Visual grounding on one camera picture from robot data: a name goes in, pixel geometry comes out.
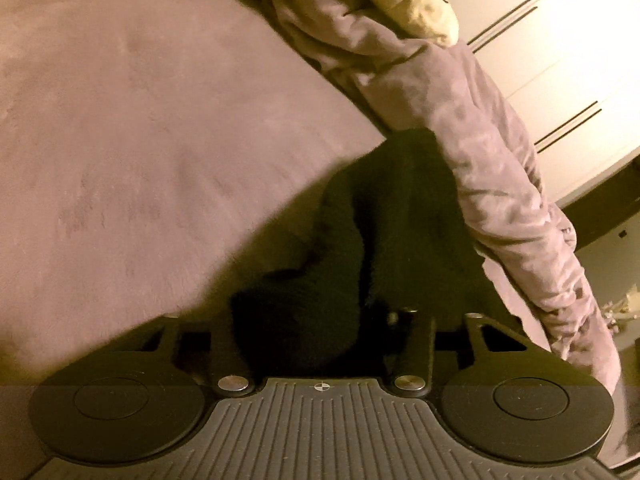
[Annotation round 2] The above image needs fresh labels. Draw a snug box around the black knit sweater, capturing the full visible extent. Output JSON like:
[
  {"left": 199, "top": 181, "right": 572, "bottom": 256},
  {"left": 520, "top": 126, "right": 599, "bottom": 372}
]
[{"left": 229, "top": 129, "right": 522, "bottom": 377}]

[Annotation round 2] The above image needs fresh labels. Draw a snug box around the white bouquet decoration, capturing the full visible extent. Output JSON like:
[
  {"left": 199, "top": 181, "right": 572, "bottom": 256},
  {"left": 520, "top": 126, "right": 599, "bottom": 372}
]
[{"left": 602, "top": 292, "right": 639, "bottom": 335}]

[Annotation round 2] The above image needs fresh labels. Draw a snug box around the dark wooden door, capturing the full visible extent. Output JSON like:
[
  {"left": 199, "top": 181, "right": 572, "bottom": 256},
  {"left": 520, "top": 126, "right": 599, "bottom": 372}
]
[{"left": 563, "top": 157, "right": 640, "bottom": 249}]

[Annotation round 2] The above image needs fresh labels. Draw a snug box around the purple fleece bed sheet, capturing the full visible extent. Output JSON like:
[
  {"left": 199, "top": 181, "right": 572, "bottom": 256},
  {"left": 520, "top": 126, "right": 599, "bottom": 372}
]
[{"left": 0, "top": 0, "right": 551, "bottom": 480}]

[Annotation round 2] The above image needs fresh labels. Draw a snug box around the purple crumpled duvet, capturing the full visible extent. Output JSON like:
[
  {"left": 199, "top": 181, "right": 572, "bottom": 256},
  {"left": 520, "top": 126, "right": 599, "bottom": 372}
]
[{"left": 262, "top": 0, "right": 620, "bottom": 390}]

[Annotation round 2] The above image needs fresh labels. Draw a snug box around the white wardrobe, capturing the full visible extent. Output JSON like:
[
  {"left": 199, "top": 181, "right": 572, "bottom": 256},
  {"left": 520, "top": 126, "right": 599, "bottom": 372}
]
[{"left": 448, "top": 0, "right": 639, "bottom": 205}]

